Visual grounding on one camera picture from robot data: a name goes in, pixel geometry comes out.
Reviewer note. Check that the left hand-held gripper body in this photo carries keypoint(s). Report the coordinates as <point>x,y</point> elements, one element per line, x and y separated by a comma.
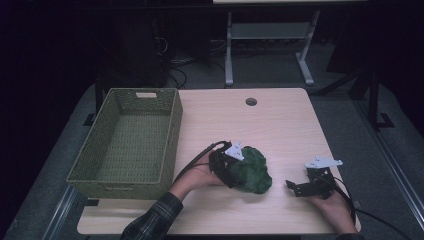
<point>221,165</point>

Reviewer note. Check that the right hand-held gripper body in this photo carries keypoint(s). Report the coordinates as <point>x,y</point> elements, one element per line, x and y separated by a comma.
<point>320,181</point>

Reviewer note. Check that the green fluffy cloth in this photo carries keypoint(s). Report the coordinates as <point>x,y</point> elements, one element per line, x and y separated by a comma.
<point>253,171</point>

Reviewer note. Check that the green woven basket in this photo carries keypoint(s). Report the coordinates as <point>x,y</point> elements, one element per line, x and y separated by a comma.
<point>133,146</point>

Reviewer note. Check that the person's left hand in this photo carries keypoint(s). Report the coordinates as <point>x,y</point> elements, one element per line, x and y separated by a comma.
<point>196,178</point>

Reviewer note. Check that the person's right hand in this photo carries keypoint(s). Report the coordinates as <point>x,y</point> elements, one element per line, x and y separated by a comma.
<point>336,213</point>

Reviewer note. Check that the grey tape strip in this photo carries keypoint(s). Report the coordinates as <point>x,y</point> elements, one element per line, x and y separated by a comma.
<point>357,203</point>

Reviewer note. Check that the tall black metal stand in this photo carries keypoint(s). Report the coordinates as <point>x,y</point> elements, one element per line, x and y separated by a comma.
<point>374,100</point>

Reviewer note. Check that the short black metal stand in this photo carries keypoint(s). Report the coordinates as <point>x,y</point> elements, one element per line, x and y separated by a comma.
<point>98,96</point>

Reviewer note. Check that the long aluminium rail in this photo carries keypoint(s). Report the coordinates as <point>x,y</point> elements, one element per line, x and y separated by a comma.
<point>393,166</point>

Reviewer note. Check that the grey metal desk frame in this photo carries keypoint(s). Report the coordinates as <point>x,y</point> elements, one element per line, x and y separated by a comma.
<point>268,31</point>

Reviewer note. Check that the short aluminium rail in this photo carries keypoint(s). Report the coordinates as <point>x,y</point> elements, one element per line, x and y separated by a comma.
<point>60,213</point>

